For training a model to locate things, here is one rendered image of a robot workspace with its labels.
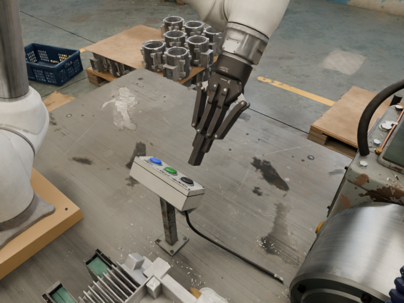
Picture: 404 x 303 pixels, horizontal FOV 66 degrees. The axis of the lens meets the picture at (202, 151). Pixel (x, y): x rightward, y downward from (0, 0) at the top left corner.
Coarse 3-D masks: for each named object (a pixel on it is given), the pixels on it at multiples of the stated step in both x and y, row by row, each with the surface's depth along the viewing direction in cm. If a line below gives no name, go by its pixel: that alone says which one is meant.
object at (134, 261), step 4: (136, 252) 55; (128, 256) 53; (132, 256) 53; (136, 256) 53; (140, 256) 54; (128, 260) 53; (132, 260) 52; (136, 260) 52; (140, 260) 53; (144, 260) 54; (124, 264) 53; (128, 264) 52; (132, 264) 52; (136, 264) 52; (140, 264) 53; (132, 268) 52; (136, 268) 53; (140, 268) 54
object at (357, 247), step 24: (336, 216) 59; (360, 216) 53; (384, 216) 51; (336, 240) 51; (360, 240) 49; (384, 240) 47; (312, 264) 50; (336, 264) 47; (360, 264) 45; (384, 264) 44; (312, 288) 50; (336, 288) 46; (360, 288) 42; (384, 288) 41
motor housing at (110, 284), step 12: (144, 264) 56; (108, 276) 50; (120, 276) 50; (132, 276) 49; (144, 276) 52; (168, 276) 53; (96, 288) 48; (108, 288) 47; (120, 288) 48; (132, 288) 48; (180, 288) 51; (84, 300) 48; (96, 300) 47; (108, 300) 47; (120, 300) 45; (192, 300) 50
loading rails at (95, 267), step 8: (88, 256) 70; (96, 256) 72; (104, 256) 70; (88, 264) 70; (96, 264) 70; (104, 264) 70; (112, 264) 69; (96, 272) 69; (104, 272) 69; (96, 280) 72; (56, 288) 65; (64, 288) 66; (48, 296) 64; (56, 296) 65; (64, 296) 65; (72, 296) 65
